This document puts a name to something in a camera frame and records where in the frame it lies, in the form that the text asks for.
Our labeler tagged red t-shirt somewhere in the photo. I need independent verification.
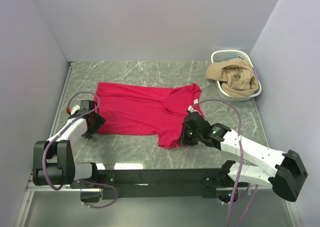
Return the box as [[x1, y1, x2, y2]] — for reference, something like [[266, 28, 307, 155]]
[[94, 82, 202, 149]]

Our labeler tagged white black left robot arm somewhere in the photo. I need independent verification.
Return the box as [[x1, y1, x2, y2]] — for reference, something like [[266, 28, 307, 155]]
[[32, 100, 106, 189]]

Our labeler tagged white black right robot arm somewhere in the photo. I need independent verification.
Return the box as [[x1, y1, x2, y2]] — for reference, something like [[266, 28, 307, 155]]
[[180, 111, 308, 202]]

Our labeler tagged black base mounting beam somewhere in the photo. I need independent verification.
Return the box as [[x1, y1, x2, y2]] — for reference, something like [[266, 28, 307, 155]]
[[69, 168, 250, 203]]

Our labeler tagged tan t-shirt in basket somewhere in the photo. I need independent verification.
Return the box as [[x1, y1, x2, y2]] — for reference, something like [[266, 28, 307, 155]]
[[205, 58, 259, 98]]

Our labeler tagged white perforated laundry basket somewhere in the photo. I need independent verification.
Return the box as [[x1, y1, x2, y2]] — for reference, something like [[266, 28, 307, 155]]
[[209, 50, 262, 102]]

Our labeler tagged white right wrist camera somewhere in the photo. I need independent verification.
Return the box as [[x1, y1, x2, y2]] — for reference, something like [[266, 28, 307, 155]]
[[187, 106, 195, 114]]

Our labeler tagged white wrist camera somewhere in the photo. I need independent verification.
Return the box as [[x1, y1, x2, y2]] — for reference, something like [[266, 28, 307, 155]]
[[187, 106, 195, 114], [66, 104, 80, 116]]

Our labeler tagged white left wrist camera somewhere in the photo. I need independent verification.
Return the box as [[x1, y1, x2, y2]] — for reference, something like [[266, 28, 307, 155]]
[[66, 104, 80, 116]]

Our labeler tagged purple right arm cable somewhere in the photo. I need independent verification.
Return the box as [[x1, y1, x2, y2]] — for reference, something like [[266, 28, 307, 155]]
[[191, 98, 258, 227]]

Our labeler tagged aluminium frame rail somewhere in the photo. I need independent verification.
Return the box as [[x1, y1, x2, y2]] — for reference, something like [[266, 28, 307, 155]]
[[25, 171, 291, 193]]

